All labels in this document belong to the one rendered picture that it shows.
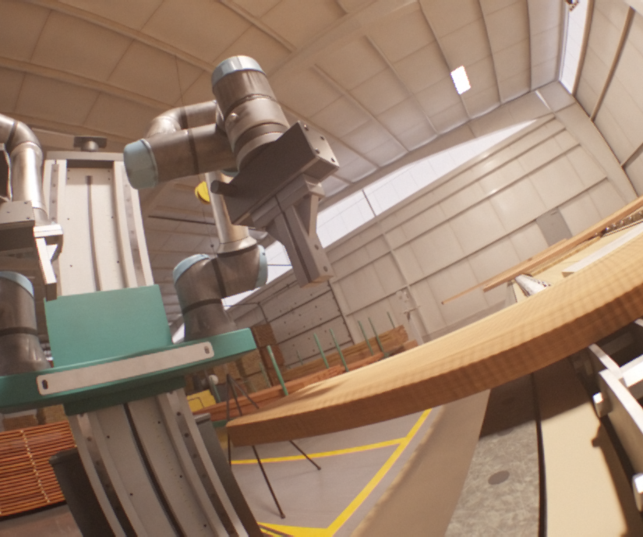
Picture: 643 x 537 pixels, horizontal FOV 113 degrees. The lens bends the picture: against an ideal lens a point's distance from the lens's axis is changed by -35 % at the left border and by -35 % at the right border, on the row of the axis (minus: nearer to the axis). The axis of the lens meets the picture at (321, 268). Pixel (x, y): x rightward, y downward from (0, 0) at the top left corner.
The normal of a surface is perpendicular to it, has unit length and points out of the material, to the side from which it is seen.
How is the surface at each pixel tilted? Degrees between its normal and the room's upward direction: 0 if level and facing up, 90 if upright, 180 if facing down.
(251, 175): 90
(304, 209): 90
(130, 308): 90
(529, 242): 88
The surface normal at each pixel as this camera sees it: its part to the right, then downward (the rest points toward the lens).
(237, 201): -0.54, 0.00
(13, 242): 0.69, 0.64
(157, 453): 0.63, -0.44
